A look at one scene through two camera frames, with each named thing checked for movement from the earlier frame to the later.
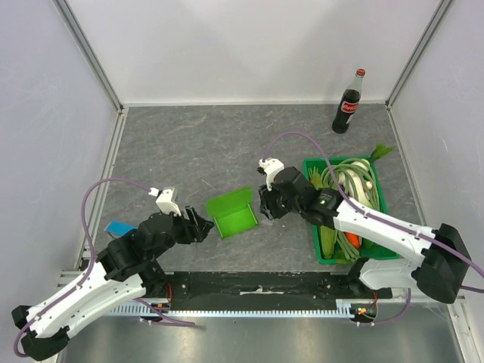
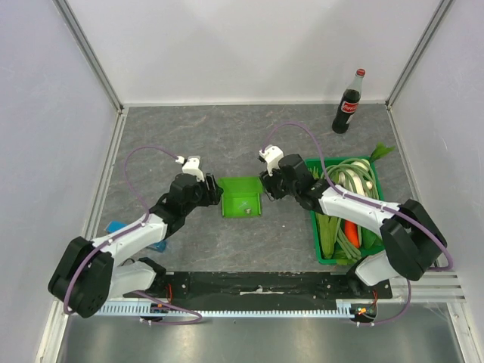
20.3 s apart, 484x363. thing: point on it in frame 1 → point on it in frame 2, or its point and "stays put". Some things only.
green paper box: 232,212 → 242,196
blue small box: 120,229 stays put
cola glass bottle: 349,104 stays put
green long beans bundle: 355,179 stays put
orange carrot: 353,238 stays put
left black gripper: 197,232 → 212,197
